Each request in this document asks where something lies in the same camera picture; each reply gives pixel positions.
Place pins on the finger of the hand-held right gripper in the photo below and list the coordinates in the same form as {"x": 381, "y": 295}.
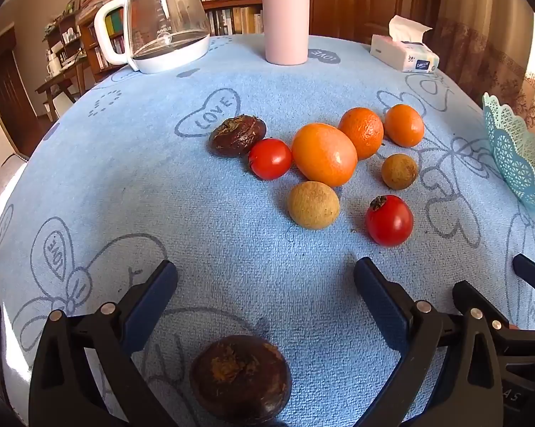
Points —
{"x": 463, "y": 293}
{"x": 527, "y": 271}

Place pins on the small smooth orange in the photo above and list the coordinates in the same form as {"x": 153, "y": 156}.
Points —
{"x": 404, "y": 125}

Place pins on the white chair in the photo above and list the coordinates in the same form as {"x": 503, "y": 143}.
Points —
{"x": 0, "y": 182}

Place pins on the brown wooden bookcase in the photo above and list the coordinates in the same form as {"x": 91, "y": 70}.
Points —
{"x": 232, "y": 5}

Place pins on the light blue lattice basket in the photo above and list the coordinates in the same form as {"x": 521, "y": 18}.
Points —
{"x": 516, "y": 155}

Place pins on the large smooth orange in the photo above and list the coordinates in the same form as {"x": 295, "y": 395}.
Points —
{"x": 324, "y": 154}

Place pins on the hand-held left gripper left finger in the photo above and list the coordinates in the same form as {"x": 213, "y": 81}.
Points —
{"x": 149, "y": 307}

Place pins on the pink thermos bottle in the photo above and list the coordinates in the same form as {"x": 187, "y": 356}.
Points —
{"x": 285, "y": 18}

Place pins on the small wooden shelf unit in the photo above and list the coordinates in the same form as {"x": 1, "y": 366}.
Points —
{"x": 63, "y": 40}

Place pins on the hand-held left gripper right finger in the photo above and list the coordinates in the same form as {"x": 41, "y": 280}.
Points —
{"x": 381, "y": 302}

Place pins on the large tan longan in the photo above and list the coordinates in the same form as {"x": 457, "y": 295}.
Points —
{"x": 313, "y": 204}

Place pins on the wooden side table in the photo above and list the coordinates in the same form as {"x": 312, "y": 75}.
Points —
{"x": 58, "y": 82}

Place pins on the small tan longan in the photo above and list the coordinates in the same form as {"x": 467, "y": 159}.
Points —
{"x": 399, "y": 171}

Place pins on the beige patterned curtain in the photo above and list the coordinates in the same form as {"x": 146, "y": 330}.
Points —
{"x": 485, "y": 44}

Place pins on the wrinkled orange mandarin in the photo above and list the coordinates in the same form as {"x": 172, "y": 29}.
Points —
{"x": 363, "y": 131}

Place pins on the blue printed tablecloth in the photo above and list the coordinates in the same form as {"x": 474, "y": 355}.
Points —
{"x": 160, "y": 187}

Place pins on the brown wooden door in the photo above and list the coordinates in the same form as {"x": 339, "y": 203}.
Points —
{"x": 347, "y": 0}

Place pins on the red cherry tomato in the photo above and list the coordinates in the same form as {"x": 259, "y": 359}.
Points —
{"x": 390, "y": 222}
{"x": 270, "y": 159}

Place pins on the white tissue pack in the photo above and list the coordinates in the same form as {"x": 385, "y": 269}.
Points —
{"x": 403, "y": 53}

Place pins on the dark wooden door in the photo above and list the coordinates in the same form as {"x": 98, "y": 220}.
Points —
{"x": 5, "y": 98}

